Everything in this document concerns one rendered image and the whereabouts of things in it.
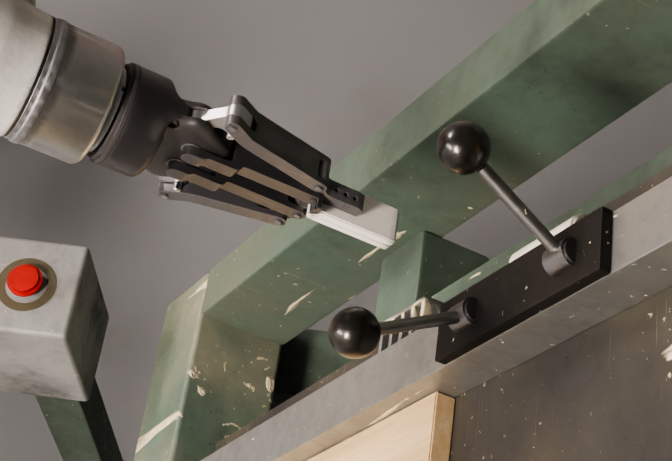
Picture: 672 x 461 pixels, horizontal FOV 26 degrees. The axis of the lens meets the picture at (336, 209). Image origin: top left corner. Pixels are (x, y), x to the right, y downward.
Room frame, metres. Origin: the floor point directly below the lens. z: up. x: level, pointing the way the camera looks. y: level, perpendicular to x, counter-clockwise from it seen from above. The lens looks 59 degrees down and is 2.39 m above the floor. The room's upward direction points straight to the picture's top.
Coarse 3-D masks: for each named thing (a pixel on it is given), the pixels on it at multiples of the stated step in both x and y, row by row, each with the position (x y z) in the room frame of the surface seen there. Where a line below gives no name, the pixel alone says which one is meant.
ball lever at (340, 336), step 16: (464, 304) 0.51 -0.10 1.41; (336, 320) 0.47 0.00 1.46; (352, 320) 0.47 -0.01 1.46; (368, 320) 0.47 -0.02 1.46; (400, 320) 0.48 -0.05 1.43; (416, 320) 0.49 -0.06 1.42; (432, 320) 0.49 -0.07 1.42; (448, 320) 0.49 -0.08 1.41; (464, 320) 0.49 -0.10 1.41; (336, 336) 0.46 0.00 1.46; (352, 336) 0.46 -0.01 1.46; (368, 336) 0.46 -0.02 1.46; (352, 352) 0.45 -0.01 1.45; (368, 352) 0.45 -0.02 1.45
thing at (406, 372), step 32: (640, 224) 0.49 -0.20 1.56; (640, 256) 0.47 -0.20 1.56; (608, 288) 0.47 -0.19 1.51; (640, 288) 0.46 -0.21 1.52; (544, 320) 0.47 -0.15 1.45; (576, 320) 0.47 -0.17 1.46; (384, 352) 0.53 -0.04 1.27; (416, 352) 0.51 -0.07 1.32; (480, 352) 0.48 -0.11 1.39; (512, 352) 0.47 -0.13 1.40; (352, 384) 0.52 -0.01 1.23; (384, 384) 0.50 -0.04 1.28; (416, 384) 0.48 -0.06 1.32; (448, 384) 0.48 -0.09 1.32; (288, 416) 0.54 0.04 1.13; (320, 416) 0.51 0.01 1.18; (352, 416) 0.49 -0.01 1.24; (384, 416) 0.49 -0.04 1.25; (224, 448) 0.55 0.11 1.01; (256, 448) 0.53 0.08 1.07; (288, 448) 0.50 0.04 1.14; (320, 448) 0.49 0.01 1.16
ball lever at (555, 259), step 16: (448, 128) 0.56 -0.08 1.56; (464, 128) 0.56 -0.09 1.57; (480, 128) 0.56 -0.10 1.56; (448, 144) 0.55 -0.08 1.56; (464, 144) 0.55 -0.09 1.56; (480, 144) 0.55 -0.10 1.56; (448, 160) 0.54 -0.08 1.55; (464, 160) 0.54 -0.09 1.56; (480, 160) 0.54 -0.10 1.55; (480, 176) 0.54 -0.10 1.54; (496, 176) 0.54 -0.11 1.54; (496, 192) 0.53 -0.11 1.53; (512, 192) 0.53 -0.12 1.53; (512, 208) 0.52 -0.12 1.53; (528, 208) 0.52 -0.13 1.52; (528, 224) 0.51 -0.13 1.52; (544, 240) 0.50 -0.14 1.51; (544, 256) 0.50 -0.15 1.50; (560, 256) 0.49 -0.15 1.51; (560, 272) 0.48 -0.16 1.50
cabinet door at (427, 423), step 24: (408, 408) 0.48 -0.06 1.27; (432, 408) 0.47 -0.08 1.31; (360, 432) 0.49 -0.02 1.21; (384, 432) 0.47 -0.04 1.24; (408, 432) 0.46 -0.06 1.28; (432, 432) 0.44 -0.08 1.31; (336, 456) 0.48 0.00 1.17; (360, 456) 0.46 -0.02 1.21; (384, 456) 0.45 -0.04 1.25; (408, 456) 0.44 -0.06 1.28; (432, 456) 0.42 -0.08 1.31
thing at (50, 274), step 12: (12, 264) 0.81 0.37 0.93; (24, 264) 0.81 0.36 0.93; (36, 264) 0.81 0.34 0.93; (0, 276) 0.79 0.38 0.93; (48, 276) 0.79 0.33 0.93; (0, 288) 0.78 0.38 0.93; (48, 288) 0.78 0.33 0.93; (0, 300) 0.76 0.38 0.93; (12, 300) 0.76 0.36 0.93; (36, 300) 0.76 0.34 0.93
